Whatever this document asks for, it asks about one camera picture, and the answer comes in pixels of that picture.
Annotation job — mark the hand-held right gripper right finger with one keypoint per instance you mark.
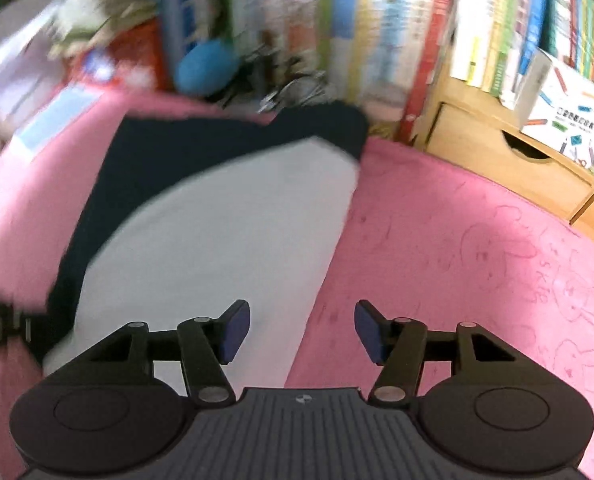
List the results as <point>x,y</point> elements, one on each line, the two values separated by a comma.
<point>368,332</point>

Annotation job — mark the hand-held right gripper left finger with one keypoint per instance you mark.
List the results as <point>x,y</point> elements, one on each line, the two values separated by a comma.
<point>237,332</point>

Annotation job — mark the white and navy jacket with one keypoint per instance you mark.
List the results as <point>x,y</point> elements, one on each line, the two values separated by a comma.
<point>217,240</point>

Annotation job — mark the pink rabbit-print blanket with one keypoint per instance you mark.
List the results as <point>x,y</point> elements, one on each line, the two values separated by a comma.
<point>452,260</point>

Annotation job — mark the wooden drawer organizer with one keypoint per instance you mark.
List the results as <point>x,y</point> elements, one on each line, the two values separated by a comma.
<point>477,160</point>

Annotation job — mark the blue paper sheet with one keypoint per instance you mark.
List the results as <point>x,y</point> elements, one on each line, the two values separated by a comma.
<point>52,122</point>

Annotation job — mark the clear plastic jar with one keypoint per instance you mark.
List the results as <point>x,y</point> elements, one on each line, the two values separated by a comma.
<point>384,120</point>

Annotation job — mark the miniature bicycle model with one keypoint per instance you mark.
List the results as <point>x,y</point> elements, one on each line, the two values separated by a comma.
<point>292,90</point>

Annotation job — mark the white paper sheets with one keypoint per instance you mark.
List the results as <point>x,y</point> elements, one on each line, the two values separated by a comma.
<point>12,75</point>

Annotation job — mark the blue plush ball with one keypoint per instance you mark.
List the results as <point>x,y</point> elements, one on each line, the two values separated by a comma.
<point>207,67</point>

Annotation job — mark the red plastic crate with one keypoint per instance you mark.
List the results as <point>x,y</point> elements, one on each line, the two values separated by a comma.
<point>132,60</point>

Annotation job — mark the white printed box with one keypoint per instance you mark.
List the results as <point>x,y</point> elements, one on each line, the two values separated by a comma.
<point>572,115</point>

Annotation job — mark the row of upright books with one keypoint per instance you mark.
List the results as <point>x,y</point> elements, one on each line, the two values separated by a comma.
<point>377,25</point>

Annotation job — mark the stack of papers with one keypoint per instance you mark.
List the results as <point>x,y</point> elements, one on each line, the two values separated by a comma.
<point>107,5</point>

